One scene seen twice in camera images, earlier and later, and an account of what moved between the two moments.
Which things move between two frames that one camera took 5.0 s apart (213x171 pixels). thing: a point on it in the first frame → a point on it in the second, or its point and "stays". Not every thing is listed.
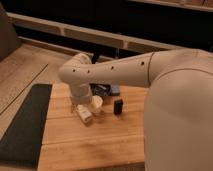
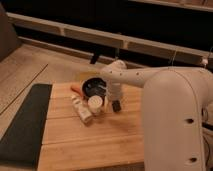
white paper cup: [96, 103] stays
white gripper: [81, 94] → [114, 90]
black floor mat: [21, 144] stays
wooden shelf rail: [92, 35] stays
